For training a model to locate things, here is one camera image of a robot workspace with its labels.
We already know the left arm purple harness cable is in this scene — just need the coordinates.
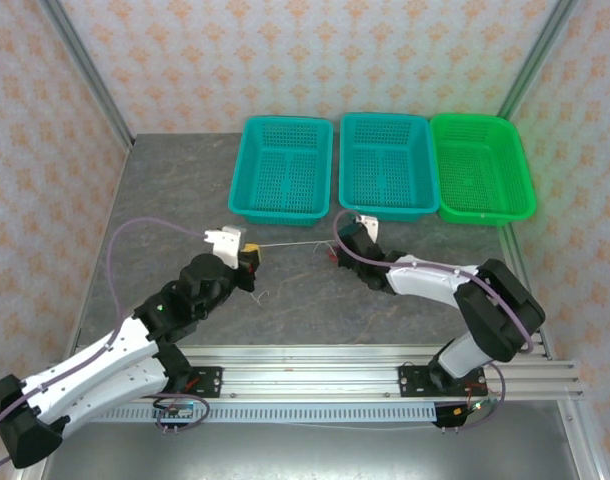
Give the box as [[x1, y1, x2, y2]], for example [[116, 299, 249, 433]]
[[0, 218, 211, 471]]

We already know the arm purple harness cable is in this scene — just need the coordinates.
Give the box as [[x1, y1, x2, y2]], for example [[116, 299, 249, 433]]
[[0, 218, 211, 471], [332, 208, 536, 432]]

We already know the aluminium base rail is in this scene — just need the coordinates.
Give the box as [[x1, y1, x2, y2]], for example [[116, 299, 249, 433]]
[[39, 342, 584, 401]]

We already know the thin beige cable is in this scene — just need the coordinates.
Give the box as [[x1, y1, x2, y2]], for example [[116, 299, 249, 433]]
[[249, 239, 339, 306]]

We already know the teal plastic basket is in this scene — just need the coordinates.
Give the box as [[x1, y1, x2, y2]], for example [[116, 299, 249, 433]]
[[227, 115, 335, 227], [338, 112, 440, 224]]

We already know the grey slotted cable duct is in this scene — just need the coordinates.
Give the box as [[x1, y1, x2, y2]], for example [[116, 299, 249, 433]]
[[102, 403, 439, 424]]

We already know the green plastic basket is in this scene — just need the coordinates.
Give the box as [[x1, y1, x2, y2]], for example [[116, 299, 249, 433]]
[[429, 112, 538, 227]]

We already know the aluminium frame post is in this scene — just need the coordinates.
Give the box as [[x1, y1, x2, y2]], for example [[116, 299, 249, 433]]
[[497, 0, 579, 121], [37, 0, 135, 151]]

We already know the right arm purple harness cable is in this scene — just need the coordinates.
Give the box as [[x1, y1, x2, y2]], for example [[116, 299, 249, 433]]
[[332, 208, 536, 432]]

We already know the aluminium table edge rail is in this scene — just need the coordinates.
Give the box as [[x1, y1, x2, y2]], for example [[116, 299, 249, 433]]
[[64, 142, 136, 359], [499, 222, 556, 362]]

